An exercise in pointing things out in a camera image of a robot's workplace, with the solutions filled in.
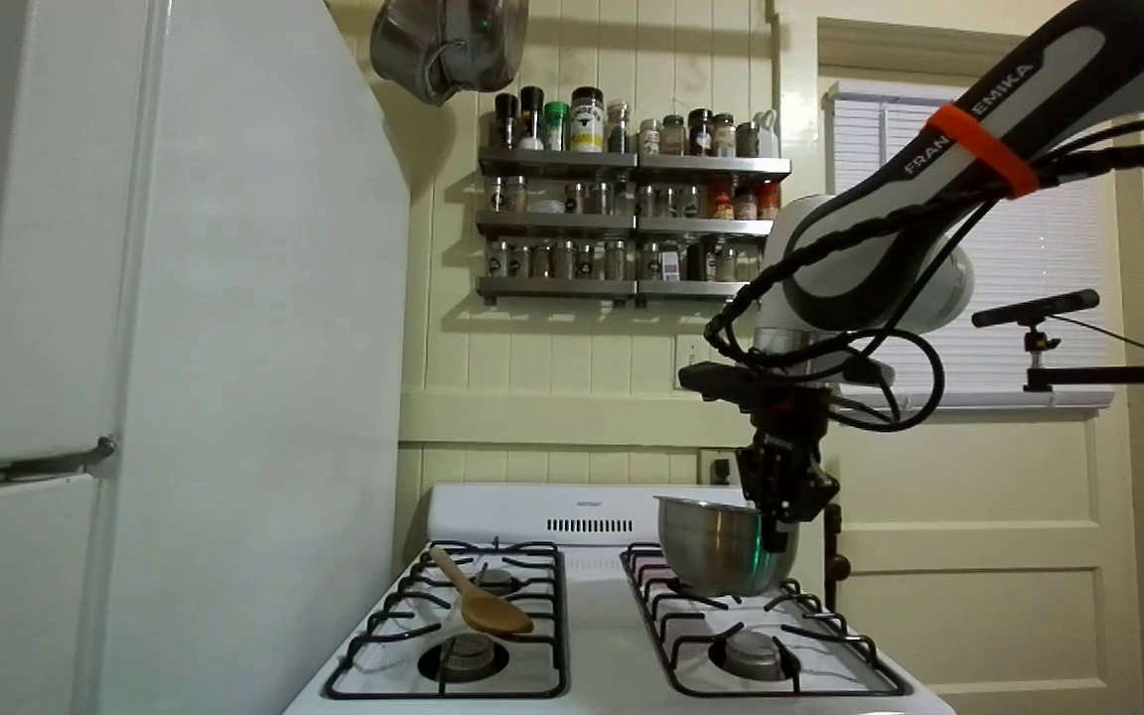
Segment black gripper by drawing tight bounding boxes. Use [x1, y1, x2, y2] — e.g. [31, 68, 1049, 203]
[736, 387, 838, 553]

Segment silver metal bowl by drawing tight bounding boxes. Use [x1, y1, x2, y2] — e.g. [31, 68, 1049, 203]
[657, 497, 797, 594]

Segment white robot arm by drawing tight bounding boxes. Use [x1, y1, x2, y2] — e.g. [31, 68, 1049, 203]
[682, 0, 1144, 553]

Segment black front right burner grate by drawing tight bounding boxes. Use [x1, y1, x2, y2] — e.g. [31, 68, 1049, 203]
[619, 545, 910, 697]

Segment black burner grate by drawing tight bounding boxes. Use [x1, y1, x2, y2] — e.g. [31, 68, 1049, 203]
[318, 538, 574, 702]
[619, 545, 910, 697]

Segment cream panel door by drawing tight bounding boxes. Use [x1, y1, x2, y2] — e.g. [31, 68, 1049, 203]
[773, 0, 1144, 715]

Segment white gas stove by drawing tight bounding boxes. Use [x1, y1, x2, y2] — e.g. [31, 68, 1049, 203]
[285, 483, 954, 715]

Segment wooden spoon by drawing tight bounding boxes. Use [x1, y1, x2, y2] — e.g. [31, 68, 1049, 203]
[431, 545, 531, 634]

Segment black left burner grate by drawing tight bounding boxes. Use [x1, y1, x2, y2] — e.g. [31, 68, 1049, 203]
[318, 538, 574, 702]

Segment white window blind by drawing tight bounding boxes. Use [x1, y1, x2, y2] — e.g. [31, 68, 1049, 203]
[828, 81, 1111, 412]

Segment grey hanging cloth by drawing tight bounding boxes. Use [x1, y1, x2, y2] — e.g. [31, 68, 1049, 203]
[370, 0, 530, 104]

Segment white refrigerator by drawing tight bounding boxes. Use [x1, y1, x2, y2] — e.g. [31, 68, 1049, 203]
[0, 0, 411, 715]

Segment black camera on mount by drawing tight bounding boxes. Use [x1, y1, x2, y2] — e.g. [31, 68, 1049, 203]
[972, 288, 1144, 393]

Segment wall spice rack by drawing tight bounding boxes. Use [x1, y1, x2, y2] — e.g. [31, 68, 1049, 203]
[478, 87, 789, 304]

